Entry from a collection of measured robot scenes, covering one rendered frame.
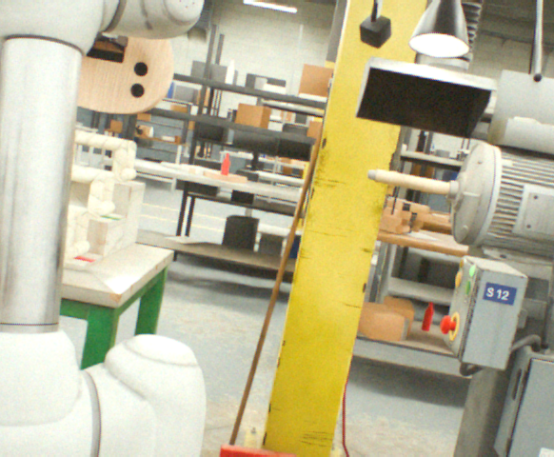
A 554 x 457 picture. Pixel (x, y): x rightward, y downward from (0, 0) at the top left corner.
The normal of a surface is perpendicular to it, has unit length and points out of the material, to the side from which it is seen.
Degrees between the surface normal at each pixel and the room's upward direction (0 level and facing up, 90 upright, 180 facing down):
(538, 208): 90
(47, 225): 78
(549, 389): 90
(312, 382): 90
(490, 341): 90
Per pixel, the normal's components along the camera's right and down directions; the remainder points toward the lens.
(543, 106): -0.04, 0.12
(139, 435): 0.49, 0.11
